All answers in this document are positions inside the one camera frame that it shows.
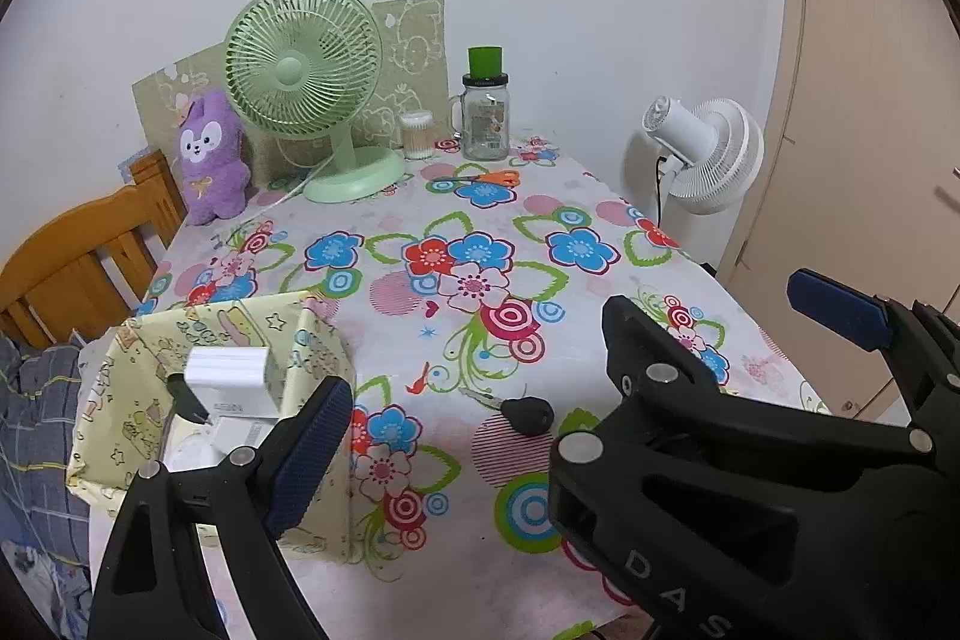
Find black car key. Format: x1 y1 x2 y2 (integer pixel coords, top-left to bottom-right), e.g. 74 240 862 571
460 388 555 437

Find white charger adapter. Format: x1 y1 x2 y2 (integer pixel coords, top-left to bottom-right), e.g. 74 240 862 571
184 346 278 417
210 416 277 455

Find white earbuds case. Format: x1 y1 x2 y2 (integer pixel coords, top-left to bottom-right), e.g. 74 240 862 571
163 434 223 473

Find black round stand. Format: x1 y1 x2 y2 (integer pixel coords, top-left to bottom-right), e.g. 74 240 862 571
166 374 210 424

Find beige door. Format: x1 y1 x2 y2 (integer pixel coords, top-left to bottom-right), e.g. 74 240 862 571
727 0 958 419

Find yellow cartoon storage box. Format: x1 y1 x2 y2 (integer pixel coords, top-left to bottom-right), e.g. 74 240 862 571
67 292 355 512

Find floral tablecloth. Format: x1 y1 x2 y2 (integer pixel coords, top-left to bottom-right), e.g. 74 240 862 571
135 138 822 638

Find white standing fan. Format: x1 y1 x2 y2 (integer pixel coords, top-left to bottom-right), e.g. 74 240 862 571
620 96 765 269

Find white pillow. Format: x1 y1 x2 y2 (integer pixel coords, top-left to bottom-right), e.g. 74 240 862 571
78 336 112 403

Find blue plaid bedding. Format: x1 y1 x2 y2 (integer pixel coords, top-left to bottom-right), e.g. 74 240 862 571
0 334 96 611

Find glass mug jar green lid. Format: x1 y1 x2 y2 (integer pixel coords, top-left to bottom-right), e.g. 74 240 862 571
449 46 511 163

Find wooden bed headboard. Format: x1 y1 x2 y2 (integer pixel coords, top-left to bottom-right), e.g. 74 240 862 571
0 151 185 349

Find cotton swab container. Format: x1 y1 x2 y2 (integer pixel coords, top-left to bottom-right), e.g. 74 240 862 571
398 109 434 161

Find purple plush toy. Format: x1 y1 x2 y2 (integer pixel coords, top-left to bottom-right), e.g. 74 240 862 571
179 88 251 226

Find green desk fan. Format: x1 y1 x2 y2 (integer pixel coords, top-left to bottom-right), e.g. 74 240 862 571
223 0 405 205

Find orange handled scissors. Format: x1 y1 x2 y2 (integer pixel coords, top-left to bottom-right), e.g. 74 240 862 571
428 169 521 191

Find green fan white cable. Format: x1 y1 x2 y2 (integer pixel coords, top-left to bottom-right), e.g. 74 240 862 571
257 154 335 215

